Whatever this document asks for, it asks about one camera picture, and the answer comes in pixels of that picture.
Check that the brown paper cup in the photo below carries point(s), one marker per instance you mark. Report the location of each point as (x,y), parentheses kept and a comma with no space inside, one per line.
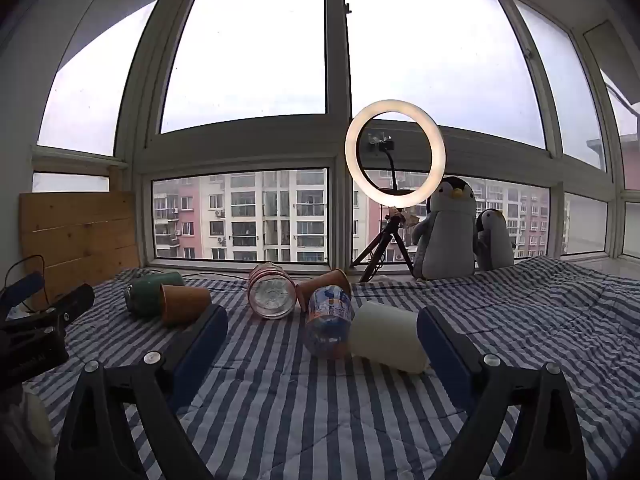
(185,304)
(320,287)

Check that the green mug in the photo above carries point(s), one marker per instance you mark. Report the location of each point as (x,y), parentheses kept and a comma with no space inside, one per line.
(147,292)

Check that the white window frame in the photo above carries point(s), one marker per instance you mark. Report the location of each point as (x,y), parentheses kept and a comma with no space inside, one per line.
(336,125)

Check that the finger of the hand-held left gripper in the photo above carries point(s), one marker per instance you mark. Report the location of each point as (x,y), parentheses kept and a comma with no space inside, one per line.
(70,305)
(20,287)

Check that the small penguin plush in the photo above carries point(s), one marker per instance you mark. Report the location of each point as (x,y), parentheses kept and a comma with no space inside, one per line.
(495,242)

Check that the large penguin plush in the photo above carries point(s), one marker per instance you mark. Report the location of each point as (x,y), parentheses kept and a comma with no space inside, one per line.
(447,232)

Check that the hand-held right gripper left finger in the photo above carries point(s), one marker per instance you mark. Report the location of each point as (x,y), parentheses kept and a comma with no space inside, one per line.
(200,350)

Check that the clear bottle with blue label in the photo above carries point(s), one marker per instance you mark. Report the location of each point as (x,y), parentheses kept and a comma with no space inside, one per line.
(327,322)

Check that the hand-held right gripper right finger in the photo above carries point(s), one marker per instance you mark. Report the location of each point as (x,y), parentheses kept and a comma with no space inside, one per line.
(445,355)

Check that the wooden board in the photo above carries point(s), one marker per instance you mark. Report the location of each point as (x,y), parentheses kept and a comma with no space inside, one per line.
(75,232)

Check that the blue striped blanket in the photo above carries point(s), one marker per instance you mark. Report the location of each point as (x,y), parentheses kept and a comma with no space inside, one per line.
(280,410)

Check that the person's left forearm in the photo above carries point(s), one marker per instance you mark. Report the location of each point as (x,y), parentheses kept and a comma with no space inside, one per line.
(22,435)

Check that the white cup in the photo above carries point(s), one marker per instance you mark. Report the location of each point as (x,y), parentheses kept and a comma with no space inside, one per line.
(387,335)

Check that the clear bottle with pink stripes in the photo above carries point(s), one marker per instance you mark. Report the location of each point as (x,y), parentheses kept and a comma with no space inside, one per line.
(272,292)

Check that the black tripod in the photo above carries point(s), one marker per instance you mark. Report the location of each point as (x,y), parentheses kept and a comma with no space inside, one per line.
(387,232)

